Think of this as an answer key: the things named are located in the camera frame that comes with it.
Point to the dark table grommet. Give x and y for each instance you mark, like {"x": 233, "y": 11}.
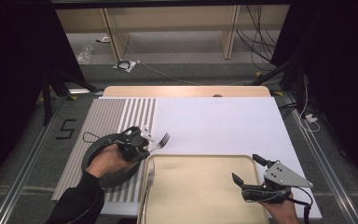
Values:
{"x": 217, "y": 95}

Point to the clear plastic bag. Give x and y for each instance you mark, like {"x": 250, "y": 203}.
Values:
{"x": 85, "y": 55}

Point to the light wooden desk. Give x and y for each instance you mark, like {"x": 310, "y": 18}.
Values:
{"x": 167, "y": 18}

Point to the person's left hand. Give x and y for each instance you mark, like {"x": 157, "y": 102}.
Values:
{"x": 105, "y": 160}

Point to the black metal stand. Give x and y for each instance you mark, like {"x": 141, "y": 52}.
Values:
{"x": 300, "y": 93}
{"x": 46, "y": 102}

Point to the black curtain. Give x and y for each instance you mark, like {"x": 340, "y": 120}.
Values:
{"x": 12, "y": 77}
{"x": 338, "y": 77}

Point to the beige plastic tray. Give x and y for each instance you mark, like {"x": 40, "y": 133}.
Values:
{"x": 199, "y": 193}

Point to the white table mat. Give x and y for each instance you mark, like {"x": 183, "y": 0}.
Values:
{"x": 217, "y": 124}

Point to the person's right hand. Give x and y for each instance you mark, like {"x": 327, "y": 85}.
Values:
{"x": 282, "y": 213}

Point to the silver fork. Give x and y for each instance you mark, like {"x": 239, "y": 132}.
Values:
{"x": 163, "y": 140}

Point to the black textured plate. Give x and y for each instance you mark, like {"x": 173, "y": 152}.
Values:
{"x": 118, "y": 179}

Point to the white power adapter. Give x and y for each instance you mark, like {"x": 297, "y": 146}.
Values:
{"x": 310, "y": 118}

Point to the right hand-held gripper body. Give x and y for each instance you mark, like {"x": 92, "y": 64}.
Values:
{"x": 281, "y": 177}

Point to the light wooden table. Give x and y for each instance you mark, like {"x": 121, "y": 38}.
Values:
{"x": 183, "y": 90}

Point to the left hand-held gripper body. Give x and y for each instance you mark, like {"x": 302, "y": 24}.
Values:
{"x": 132, "y": 140}

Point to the small flat floor item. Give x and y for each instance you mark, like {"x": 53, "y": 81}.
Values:
{"x": 104, "y": 39}

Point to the aluminium floor rail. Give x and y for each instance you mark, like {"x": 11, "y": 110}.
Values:
{"x": 21, "y": 180}
{"x": 329, "y": 177}

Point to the striped grey placemat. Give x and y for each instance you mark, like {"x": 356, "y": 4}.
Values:
{"x": 105, "y": 115}

